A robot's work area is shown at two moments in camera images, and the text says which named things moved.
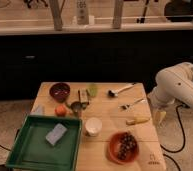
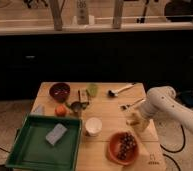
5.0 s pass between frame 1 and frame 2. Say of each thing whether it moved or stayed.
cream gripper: moved
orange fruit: stayed
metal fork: stayed
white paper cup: stayed
